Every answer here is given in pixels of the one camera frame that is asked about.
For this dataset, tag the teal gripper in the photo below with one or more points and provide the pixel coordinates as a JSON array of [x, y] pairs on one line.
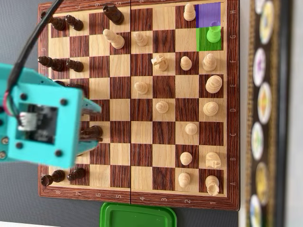
[[91, 108]]

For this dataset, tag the white wooden rook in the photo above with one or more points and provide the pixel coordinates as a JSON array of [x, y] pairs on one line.
[[213, 34], [211, 184]]

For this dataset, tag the dark brown knight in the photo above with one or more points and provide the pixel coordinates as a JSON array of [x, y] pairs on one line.
[[113, 14], [93, 131]]

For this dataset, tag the wooden chessboard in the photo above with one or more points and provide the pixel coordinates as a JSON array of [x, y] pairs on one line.
[[120, 111]]

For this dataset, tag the dark brown rook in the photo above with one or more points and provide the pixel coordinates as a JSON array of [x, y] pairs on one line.
[[55, 176], [58, 23]]

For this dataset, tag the white wooden pawn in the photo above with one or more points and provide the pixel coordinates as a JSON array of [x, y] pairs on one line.
[[162, 107], [140, 39], [185, 158], [184, 179], [185, 63], [191, 129], [189, 13], [141, 88]]

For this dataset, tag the dark brown bishop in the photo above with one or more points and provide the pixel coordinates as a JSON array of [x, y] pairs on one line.
[[55, 64]]

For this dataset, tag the white wooden bishop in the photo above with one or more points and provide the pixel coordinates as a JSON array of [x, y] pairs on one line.
[[209, 63], [114, 40]]

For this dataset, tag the grey mat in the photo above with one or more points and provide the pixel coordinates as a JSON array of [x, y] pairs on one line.
[[19, 189]]

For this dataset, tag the white wooden knight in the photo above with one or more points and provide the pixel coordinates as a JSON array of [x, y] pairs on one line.
[[213, 160], [160, 62]]

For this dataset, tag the green plastic container lid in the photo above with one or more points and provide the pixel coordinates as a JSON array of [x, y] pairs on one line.
[[137, 217]]

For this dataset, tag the white wooden king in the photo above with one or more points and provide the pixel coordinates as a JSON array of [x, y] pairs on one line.
[[213, 84]]

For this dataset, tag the dark box with round pictures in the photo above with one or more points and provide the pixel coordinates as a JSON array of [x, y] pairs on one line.
[[275, 71]]

